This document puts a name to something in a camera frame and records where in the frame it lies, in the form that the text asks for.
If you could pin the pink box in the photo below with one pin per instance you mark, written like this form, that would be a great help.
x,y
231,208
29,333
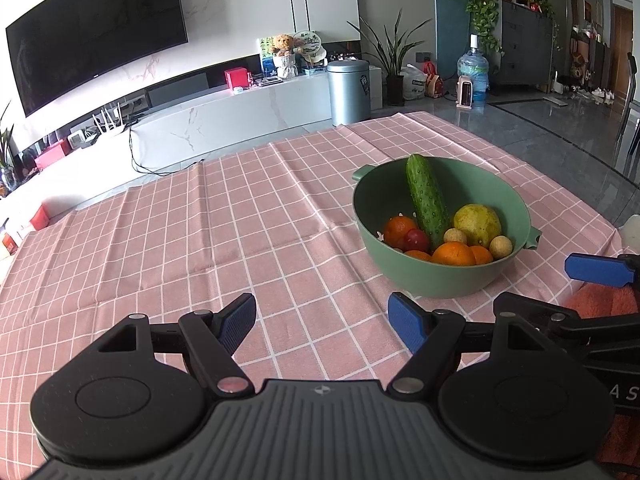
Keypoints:
x,y
51,156

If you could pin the brown wooden door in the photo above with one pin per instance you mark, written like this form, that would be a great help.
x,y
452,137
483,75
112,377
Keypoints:
x,y
624,55

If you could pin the orange cloth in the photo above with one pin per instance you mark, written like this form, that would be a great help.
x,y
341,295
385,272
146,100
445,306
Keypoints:
x,y
607,300

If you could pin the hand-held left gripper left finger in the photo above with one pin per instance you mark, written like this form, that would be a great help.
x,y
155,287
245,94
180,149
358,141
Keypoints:
x,y
239,322

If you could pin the grey drawer cabinet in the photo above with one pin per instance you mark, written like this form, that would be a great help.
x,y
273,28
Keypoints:
x,y
525,45

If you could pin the brown teddy bear bouquet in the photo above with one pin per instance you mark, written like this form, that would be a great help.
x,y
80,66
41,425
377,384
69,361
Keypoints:
x,y
285,55

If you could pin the small pink white heater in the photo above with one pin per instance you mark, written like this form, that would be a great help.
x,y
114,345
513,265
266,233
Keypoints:
x,y
466,92

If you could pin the white marble television console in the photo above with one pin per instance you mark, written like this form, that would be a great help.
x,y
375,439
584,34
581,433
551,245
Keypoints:
x,y
225,120

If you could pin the potted green plant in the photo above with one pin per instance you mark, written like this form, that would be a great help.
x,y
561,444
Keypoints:
x,y
6,155

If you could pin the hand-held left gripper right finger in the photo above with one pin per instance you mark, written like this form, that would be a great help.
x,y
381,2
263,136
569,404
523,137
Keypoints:
x,y
407,322

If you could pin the blue water jug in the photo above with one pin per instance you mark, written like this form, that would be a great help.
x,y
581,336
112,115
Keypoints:
x,y
474,72

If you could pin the potted snake plant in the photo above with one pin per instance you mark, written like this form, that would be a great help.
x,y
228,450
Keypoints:
x,y
395,60

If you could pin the red white box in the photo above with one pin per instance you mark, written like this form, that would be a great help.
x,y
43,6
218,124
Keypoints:
x,y
40,217

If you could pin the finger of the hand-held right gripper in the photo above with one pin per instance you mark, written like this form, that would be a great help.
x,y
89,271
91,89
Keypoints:
x,y
565,325
597,269

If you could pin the trailing green pothos plant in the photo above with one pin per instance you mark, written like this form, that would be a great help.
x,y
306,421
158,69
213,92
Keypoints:
x,y
482,0

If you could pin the small red plum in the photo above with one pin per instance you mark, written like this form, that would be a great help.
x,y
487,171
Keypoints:
x,y
416,240

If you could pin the green cucumber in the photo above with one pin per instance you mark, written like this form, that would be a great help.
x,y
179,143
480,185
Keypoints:
x,y
425,195

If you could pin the round printed hand fan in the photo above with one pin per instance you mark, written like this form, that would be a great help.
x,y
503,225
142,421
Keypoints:
x,y
309,42

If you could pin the black wall television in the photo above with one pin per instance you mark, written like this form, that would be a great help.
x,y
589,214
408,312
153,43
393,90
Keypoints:
x,y
100,35

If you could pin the green colander bowl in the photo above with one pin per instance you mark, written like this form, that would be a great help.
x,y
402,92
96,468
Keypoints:
x,y
425,280

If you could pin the white cloth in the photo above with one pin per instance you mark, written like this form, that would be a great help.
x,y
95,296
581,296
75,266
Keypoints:
x,y
632,232

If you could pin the white router with antennas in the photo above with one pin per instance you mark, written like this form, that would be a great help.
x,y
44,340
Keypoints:
x,y
109,127

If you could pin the pink checked tablecloth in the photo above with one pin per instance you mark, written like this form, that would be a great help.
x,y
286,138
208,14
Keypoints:
x,y
200,240

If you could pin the small brown longan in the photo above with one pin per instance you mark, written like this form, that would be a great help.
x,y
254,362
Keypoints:
x,y
501,247
455,236

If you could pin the red gift bag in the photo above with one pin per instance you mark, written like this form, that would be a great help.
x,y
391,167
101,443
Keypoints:
x,y
434,82

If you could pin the orange tangerine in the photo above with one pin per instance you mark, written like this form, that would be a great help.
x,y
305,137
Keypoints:
x,y
452,255
482,256
399,230
419,256

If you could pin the yellow green lemon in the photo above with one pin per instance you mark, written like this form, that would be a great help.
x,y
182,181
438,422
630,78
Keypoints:
x,y
477,222

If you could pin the grey blue trash can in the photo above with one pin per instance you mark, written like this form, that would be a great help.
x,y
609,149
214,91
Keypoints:
x,y
348,95

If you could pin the white shoes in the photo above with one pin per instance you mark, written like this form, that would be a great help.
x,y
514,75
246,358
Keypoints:
x,y
602,94

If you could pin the white printed shopping bag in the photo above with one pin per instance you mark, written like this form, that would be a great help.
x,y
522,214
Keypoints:
x,y
414,85

